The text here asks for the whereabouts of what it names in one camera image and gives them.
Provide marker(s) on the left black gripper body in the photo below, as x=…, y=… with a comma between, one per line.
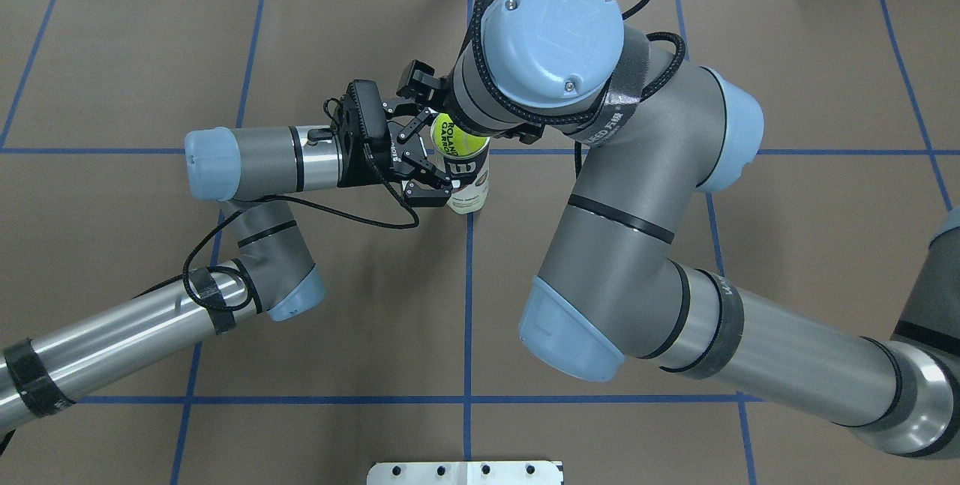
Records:
x=377, y=157

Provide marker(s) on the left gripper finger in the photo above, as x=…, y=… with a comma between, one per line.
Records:
x=420, y=116
x=424, y=185

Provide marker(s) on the yellow tennis ball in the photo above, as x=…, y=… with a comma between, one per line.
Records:
x=452, y=141

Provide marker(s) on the clear tennis ball tube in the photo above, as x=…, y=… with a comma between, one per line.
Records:
x=470, y=181

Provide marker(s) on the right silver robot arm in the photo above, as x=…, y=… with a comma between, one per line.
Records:
x=659, y=130

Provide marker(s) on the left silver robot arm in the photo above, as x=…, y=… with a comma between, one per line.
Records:
x=254, y=261

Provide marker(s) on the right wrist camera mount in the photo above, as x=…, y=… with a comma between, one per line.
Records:
x=418, y=83

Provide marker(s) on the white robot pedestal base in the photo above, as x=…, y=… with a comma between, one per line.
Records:
x=468, y=472

